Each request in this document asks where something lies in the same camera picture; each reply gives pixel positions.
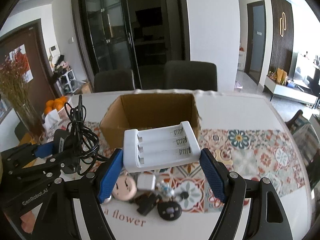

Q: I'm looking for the white battery charger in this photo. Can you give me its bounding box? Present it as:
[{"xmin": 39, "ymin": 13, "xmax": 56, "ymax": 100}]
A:
[{"xmin": 123, "ymin": 121, "xmax": 201, "ymax": 173}]

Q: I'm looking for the black power cable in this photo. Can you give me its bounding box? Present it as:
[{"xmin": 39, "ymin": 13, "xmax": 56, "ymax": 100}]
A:
[{"xmin": 54, "ymin": 94, "xmax": 108, "ymax": 176}]

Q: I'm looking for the black rectangular adapter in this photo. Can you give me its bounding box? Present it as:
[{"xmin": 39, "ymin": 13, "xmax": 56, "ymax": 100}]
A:
[{"xmin": 129, "ymin": 193, "xmax": 162, "ymax": 216}]

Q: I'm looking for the beige deer alarm clock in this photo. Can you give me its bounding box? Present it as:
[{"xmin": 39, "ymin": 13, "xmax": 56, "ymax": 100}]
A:
[{"xmin": 112, "ymin": 171, "xmax": 137, "ymax": 202}]

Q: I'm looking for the white tissue pack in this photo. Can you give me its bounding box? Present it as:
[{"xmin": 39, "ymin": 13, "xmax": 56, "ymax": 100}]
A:
[{"xmin": 42, "ymin": 109, "xmax": 62, "ymax": 136}]

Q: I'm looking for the white cube charger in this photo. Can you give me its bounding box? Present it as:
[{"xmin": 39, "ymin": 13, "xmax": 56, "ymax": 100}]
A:
[{"xmin": 137, "ymin": 173, "xmax": 156, "ymax": 191}]

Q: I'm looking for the small black round knob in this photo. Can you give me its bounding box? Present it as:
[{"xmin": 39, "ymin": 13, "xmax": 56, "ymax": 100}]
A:
[{"xmin": 180, "ymin": 191, "xmax": 189, "ymax": 200}]

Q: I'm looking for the patterned tile table runner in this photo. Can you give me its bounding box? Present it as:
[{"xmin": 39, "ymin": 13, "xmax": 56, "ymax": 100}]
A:
[{"xmin": 42, "ymin": 121, "xmax": 307, "ymax": 214}]

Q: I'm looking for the white basket of oranges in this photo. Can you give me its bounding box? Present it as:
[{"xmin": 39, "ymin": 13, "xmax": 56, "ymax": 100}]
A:
[{"xmin": 43, "ymin": 96, "xmax": 72, "ymax": 119}]

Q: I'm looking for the small astronaut figurine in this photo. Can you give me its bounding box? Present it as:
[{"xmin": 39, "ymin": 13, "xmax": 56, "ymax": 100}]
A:
[{"xmin": 156, "ymin": 181, "xmax": 175, "ymax": 198}]

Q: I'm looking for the brown cardboard box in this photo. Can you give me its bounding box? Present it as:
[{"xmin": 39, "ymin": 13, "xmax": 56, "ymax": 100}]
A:
[{"xmin": 100, "ymin": 93, "xmax": 201, "ymax": 148}]

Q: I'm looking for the white shoe rack shelf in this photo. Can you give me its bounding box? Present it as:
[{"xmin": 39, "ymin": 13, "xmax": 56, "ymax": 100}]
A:
[{"xmin": 58, "ymin": 69, "xmax": 76, "ymax": 95}]

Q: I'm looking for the vase with dried flowers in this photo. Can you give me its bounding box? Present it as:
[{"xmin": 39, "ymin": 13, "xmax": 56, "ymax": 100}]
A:
[{"xmin": 1, "ymin": 50, "xmax": 44, "ymax": 140}]

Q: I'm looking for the dark chair left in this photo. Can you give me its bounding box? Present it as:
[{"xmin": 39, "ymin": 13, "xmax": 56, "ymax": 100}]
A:
[{"xmin": 94, "ymin": 69, "xmax": 135, "ymax": 93}]

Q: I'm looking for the dark chair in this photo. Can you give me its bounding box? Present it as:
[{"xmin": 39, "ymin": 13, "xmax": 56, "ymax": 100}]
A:
[
  {"xmin": 94, "ymin": 69, "xmax": 135, "ymax": 93},
  {"xmin": 163, "ymin": 60, "xmax": 218, "ymax": 92}
]

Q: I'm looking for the dark chair right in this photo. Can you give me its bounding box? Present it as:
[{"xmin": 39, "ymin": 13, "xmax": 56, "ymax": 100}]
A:
[{"xmin": 163, "ymin": 60, "xmax": 218, "ymax": 92}]

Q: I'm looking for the brown entrance door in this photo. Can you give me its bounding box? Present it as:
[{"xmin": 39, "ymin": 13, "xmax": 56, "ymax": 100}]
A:
[{"xmin": 1, "ymin": 20, "xmax": 61, "ymax": 118}]

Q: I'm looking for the white low tv console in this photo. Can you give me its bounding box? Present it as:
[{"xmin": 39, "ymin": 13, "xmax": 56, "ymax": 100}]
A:
[{"xmin": 263, "ymin": 76, "xmax": 319, "ymax": 109}]

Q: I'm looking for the black glass cabinet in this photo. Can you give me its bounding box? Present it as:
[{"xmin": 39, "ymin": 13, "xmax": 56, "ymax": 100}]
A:
[{"xmin": 71, "ymin": 0, "xmax": 190, "ymax": 89}]

